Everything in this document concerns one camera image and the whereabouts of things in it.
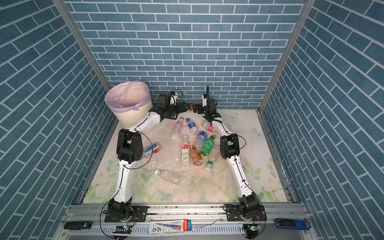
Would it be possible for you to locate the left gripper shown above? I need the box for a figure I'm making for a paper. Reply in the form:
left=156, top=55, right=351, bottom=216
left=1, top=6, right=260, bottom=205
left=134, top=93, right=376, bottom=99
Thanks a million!
left=164, top=100, right=189, bottom=115

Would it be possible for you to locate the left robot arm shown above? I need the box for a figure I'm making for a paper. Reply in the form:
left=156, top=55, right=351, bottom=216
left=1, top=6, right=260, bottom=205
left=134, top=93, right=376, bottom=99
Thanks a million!
left=107, top=89, right=189, bottom=222

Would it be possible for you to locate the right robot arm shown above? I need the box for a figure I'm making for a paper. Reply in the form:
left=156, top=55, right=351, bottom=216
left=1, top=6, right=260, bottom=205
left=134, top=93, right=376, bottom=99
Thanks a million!
left=190, top=97, right=266, bottom=221

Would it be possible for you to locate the white bin with pink liner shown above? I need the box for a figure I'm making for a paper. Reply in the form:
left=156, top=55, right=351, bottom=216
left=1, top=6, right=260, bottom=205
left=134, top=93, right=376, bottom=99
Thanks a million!
left=105, top=81, right=153, bottom=129

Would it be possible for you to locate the black desk calculator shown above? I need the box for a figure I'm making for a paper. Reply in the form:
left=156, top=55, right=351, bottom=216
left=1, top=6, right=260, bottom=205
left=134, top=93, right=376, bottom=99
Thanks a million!
left=166, top=112, right=179, bottom=120

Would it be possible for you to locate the clear bottle blue label blue cap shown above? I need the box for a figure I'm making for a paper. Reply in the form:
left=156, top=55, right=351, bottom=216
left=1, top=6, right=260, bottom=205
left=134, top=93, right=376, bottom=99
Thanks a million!
left=186, top=118, right=199, bottom=136

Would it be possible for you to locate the clear bottle red label yellow cap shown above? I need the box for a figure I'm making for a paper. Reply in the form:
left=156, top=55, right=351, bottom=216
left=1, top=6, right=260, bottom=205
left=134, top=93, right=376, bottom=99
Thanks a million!
left=202, top=120, right=214, bottom=133

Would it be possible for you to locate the Pocari Sweat clear bottle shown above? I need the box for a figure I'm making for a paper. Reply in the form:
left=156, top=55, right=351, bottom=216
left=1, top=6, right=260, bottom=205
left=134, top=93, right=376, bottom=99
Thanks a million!
left=193, top=130, right=208, bottom=151

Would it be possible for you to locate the flat bottle blue red label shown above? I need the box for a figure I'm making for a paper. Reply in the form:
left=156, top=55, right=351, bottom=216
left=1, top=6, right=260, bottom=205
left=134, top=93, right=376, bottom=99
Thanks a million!
left=142, top=143, right=162, bottom=158

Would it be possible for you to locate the clear bottle red white label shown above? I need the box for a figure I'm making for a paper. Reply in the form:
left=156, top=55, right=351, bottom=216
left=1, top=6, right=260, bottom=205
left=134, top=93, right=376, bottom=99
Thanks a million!
left=182, top=135, right=191, bottom=166

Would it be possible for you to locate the green soda bottle yellow cap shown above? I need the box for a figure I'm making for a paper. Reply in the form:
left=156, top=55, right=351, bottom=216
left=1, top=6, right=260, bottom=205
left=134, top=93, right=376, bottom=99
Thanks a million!
left=200, top=135, right=216, bottom=157

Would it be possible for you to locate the brown tea bottle white cap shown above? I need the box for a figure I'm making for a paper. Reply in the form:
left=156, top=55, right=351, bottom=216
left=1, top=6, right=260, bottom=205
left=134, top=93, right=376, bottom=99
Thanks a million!
left=190, top=143, right=203, bottom=166

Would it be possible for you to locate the clear bottle with green cap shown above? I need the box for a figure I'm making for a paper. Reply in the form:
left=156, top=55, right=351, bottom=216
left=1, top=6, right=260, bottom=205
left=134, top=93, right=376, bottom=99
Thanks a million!
left=205, top=145, right=220, bottom=172

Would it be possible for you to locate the crushed clear bottle white cap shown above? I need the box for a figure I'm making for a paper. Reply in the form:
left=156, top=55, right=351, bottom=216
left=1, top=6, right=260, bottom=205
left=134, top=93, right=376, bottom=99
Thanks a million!
left=154, top=170, right=182, bottom=185

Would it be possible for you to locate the white red blue tube package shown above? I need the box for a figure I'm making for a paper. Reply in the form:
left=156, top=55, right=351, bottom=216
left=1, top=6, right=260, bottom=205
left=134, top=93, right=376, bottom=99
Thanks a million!
left=148, top=219, right=193, bottom=234

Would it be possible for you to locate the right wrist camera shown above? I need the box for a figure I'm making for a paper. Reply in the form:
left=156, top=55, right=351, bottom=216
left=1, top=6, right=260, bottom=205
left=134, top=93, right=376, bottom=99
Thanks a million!
left=202, top=95, right=208, bottom=107

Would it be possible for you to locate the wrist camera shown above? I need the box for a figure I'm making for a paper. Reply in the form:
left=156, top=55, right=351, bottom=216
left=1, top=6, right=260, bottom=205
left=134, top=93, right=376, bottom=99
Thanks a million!
left=202, top=95, right=208, bottom=107
left=170, top=92, right=179, bottom=105

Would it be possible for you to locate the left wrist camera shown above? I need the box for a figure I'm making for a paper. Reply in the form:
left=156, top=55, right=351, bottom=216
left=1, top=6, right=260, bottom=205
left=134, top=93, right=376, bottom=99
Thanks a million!
left=170, top=92, right=179, bottom=105

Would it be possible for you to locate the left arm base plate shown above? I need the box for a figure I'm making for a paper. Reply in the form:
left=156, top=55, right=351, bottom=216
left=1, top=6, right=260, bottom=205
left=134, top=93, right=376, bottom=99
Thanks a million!
left=103, top=206, right=148, bottom=223

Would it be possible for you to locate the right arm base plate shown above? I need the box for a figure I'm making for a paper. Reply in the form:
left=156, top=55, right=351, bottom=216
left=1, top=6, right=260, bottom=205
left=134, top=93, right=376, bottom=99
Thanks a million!
left=223, top=204, right=267, bottom=222

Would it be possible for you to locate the white slotted cable duct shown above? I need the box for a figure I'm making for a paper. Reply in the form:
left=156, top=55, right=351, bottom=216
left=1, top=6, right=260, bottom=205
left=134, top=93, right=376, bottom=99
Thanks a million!
left=69, top=223, right=245, bottom=237

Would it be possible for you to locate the blue black device on rail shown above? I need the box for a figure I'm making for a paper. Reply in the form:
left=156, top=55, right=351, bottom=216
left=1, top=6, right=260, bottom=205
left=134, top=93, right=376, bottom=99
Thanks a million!
left=275, top=218, right=312, bottom=231

